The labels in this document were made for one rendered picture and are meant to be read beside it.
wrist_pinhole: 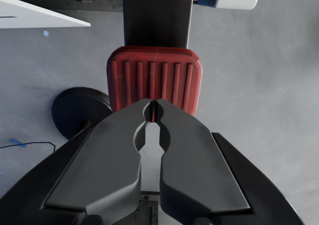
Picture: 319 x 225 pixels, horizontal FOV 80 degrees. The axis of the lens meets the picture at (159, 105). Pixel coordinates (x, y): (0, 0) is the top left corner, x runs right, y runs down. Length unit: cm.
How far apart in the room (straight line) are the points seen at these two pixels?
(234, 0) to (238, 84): 79
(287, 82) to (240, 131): 35
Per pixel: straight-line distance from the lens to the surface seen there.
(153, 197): 149
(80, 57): 99
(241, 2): 28
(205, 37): 92
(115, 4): 88
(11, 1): 53
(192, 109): 15
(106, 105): 101
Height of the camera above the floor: 89
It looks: 61 degrees down
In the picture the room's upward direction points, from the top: 180 degrees clockwise
